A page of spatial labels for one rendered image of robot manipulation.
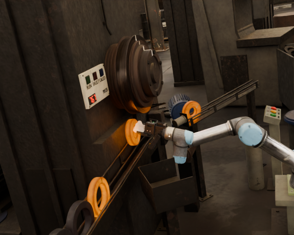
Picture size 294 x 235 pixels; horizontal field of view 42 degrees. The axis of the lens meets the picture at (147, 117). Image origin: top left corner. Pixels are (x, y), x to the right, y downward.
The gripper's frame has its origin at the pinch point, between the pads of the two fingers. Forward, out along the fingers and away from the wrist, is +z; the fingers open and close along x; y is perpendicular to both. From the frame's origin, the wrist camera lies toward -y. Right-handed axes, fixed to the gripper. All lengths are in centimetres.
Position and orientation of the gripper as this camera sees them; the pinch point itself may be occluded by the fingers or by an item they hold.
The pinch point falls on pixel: (132, 128)
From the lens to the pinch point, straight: 220.3
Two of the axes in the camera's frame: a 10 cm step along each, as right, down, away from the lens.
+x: -3.2, 3.5, -8.8
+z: -9.5, -1.9, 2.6
